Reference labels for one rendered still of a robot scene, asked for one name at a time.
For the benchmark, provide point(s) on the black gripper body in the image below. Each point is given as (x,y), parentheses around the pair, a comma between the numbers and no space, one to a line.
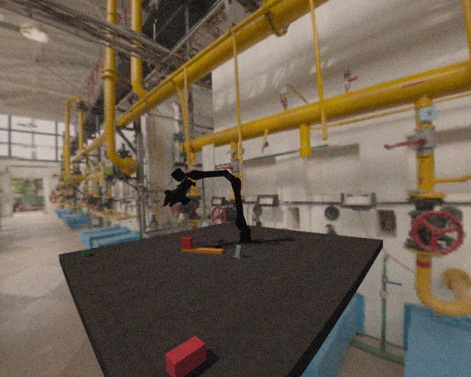
(173,195)

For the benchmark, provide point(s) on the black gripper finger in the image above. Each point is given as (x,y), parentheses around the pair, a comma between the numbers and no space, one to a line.
(167,201)
(174,202)

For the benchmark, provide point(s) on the red rectangular block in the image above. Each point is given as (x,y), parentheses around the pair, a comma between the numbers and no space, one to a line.
(183,359)

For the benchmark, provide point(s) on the orange bar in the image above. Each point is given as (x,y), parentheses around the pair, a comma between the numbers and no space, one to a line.
(187,246)

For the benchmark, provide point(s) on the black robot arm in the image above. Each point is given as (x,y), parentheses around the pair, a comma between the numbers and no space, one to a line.
(240,221)

